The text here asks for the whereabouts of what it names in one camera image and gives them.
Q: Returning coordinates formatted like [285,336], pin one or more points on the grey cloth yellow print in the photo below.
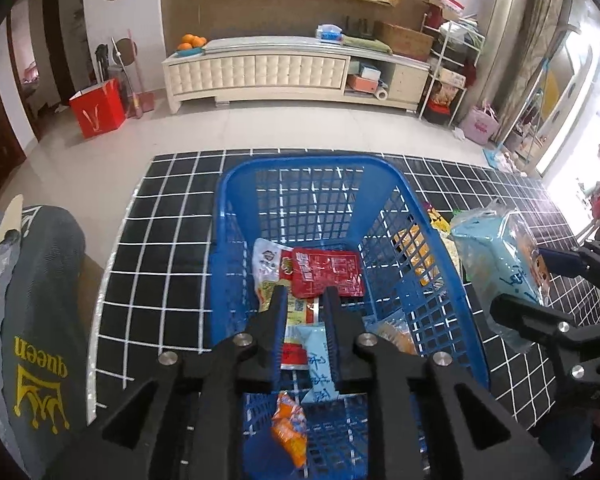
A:
[45,310]

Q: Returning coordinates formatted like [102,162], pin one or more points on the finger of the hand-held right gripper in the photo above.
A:
[560,261]
[525,317]

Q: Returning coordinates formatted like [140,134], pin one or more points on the orange box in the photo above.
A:
[362,83]

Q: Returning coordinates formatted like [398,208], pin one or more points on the blue tissue pack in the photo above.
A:
[330,33]

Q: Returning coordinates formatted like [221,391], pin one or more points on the clear beige snack packet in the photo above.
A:
[392,337]

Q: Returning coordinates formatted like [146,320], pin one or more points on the blue plastic basket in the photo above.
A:
[305,165]

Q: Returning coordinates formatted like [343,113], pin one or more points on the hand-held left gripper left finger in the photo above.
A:
[275,320]

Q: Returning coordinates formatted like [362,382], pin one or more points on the gold yellow snack packet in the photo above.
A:
[432,220]

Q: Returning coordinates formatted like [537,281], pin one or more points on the plain light blue snack packet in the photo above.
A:
[315,355]

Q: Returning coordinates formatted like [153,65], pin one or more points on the light blue cartoon snack packet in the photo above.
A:
[495,270]

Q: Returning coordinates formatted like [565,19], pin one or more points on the paper towel roll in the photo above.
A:
[383,94]

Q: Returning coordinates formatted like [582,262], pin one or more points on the dark wooden door frame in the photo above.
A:
[60,35]

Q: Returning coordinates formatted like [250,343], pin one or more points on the small red snack packet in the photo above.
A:
[330,270]

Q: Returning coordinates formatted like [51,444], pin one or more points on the pink bag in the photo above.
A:
[477,127]

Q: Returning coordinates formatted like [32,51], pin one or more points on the patterned curtain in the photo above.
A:
[545,20]

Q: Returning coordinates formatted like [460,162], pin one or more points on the white round logo snack packet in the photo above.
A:
[267,265]

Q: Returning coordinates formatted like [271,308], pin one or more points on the red dustpan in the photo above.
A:
[147,102]

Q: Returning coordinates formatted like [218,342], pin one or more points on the red yellow snack packet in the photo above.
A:
[295,357]

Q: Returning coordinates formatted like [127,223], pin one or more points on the red white box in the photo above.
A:
[442,10]

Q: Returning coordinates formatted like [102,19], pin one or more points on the pile of oranges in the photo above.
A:
[192,41]

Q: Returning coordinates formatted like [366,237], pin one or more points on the white TV cabinet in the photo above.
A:
[260,72]

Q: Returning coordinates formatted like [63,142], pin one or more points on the cardboard box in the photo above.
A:
[405,40]

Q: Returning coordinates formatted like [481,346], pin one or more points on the white metal shelf rack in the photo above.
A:
[433,77]

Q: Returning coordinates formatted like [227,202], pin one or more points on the dark wooden door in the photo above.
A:
[0,135]

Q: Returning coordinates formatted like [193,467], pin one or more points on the red paper bag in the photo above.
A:
[97,110]

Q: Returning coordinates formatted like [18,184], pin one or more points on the standing air conditioner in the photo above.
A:
[505,20]

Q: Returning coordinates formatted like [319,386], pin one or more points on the green folded cloth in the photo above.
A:
[367,45]

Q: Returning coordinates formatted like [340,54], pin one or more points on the black checked tablecloth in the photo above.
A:
[170,260]

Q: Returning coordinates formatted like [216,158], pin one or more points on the blue fruit plate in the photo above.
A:
[187,52]

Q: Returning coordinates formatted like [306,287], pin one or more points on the orange red snack packet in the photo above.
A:
[290,430]

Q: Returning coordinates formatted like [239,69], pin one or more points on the standing mirror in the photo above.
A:
[565,85]

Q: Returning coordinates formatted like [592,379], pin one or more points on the orange printed bag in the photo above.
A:
[445,95]

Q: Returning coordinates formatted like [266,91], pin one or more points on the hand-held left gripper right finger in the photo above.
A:
[337,325]

